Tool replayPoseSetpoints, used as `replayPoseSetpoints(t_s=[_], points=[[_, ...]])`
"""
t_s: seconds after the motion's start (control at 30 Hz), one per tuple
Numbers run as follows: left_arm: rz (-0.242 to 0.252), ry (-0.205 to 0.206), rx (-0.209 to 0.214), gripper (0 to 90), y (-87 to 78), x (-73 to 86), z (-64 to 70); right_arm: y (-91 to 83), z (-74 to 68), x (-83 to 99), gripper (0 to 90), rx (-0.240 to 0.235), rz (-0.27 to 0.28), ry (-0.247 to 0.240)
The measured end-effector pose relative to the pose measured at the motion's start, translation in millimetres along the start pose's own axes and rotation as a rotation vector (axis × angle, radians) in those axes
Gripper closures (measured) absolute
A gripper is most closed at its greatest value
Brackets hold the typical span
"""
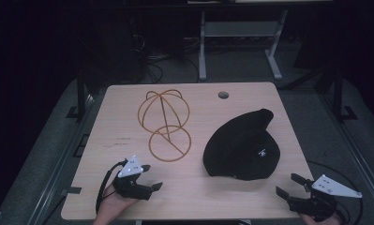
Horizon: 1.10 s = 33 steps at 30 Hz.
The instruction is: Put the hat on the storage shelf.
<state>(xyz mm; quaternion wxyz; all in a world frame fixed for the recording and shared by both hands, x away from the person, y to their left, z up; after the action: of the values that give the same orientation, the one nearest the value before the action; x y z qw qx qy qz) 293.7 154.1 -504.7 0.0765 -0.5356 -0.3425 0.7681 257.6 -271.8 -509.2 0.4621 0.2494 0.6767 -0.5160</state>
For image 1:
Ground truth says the black cap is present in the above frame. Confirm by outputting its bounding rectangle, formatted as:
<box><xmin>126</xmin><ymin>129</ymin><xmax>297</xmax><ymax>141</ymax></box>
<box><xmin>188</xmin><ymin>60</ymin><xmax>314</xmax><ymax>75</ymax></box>
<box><xmin>202</xmin><ymin>108</ymin><xmax>282</xmax><ymax>182</ymax></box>

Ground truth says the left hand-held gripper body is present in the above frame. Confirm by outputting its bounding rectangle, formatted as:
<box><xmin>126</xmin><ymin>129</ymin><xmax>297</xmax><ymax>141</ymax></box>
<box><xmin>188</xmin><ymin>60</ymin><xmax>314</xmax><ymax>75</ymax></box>
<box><xmin>112</xmin><ymin>154</ymin><xmax>153</xmax><ymax>202</ymax></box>

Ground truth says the black metal stand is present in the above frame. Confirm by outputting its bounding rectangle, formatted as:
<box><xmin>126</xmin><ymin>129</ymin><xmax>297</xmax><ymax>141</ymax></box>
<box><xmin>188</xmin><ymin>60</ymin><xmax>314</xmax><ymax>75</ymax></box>
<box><xmin>331</xmin><ymin>67</ymin><xmax>359</xmax><ymax>124</ymax></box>
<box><xmin>66</xmin><ymin>69</ymin><xmax>90</xmax><ymax>124</ymax></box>

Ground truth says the black cable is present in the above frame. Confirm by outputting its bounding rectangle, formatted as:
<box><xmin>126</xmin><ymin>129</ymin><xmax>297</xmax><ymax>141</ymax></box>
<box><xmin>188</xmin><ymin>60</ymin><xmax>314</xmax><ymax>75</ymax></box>
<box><xmin>306</xmin><ymin>159</ymin><xmax>365</xmax><ymax>225</ymax></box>
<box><xmin>95</xmin><ymin>159</ymin><xmax>127</xmax><ymax>216</ymax></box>

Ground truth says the person's right hand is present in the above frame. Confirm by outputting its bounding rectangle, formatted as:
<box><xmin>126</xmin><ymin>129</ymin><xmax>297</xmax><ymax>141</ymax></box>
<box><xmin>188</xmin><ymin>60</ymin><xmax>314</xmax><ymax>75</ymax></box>
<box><xmin>299</xmin><ymin>213</ymin><xmax>344</xmax><ymax>225</ymax></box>

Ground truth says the tangle of floor cables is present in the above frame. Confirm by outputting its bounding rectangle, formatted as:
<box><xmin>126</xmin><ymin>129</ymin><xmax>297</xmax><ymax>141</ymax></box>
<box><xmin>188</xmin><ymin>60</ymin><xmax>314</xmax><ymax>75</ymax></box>
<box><xmin>134</xmin><ymin>34</ymin><xmax>202</xmax><ymax>85</ymax></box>

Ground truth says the person's left hand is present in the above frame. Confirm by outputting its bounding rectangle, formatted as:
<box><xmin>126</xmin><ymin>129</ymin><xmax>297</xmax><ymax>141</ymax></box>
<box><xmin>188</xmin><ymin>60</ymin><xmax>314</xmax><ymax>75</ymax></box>
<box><xmin>92</xmin><ymin>183</ymin><xmax>140</xmax><ymax>225</ymax></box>

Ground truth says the gold wire hat stand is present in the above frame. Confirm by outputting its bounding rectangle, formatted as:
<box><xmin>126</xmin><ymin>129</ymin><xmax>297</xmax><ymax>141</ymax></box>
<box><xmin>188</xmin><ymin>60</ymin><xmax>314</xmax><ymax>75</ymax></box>
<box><xmin>137</xmin><ymin>89</ymin><xmax>193</xmax><ymax>163</ymax></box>

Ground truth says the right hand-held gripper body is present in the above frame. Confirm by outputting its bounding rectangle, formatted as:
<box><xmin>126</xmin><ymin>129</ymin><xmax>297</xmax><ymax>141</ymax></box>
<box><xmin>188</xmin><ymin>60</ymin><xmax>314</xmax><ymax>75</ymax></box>
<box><xmin>286</xmin><ymin>173</ymin><xmax>364</xmax><ymax>223</ymax></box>

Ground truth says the grey metal table frame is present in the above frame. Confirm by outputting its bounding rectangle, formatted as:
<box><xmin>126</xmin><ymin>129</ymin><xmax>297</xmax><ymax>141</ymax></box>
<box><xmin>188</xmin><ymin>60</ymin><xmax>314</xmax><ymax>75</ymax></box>
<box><xmin>198</xmin><ymin>8</ymin><xmax>290</xmax><ymax>83</ymax></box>

